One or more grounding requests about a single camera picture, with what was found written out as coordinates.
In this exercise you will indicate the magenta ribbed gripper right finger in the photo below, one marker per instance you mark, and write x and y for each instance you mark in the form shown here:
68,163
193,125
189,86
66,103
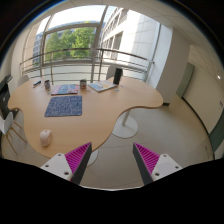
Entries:
153,166

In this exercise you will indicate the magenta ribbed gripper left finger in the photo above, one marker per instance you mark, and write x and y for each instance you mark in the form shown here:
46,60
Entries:
70,166

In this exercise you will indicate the white computer mouse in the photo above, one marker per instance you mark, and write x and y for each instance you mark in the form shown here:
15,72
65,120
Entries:
45,137

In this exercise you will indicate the blue speckled mouse pad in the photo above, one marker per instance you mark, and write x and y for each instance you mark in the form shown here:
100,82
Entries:
64,106

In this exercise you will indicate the red blue patterned book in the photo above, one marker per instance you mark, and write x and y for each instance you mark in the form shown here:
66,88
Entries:
65,89

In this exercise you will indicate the white chair wooden legs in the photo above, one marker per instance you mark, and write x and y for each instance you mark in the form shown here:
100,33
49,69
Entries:
6,125

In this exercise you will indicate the dark patterned mug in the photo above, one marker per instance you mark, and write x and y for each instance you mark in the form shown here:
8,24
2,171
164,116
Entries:
47,85

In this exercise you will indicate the light blue open magazine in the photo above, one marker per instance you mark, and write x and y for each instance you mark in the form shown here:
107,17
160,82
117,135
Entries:
102,85

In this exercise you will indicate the small dark blue object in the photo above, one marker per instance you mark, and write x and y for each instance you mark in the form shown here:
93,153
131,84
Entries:
36,84

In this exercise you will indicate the grey green door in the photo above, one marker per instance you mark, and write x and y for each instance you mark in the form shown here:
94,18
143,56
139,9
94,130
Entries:
185,80

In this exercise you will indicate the black cylindrical speaker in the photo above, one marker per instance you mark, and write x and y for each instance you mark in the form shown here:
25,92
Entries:
117,76

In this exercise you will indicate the black monitor at left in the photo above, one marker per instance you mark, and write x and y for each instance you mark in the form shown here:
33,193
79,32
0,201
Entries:
4,95

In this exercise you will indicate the metal balcony railing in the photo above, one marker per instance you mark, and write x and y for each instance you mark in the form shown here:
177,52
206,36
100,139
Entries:
74,64

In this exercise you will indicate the white table pedestal leg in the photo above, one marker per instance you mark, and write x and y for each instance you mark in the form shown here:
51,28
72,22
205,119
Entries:
125,126

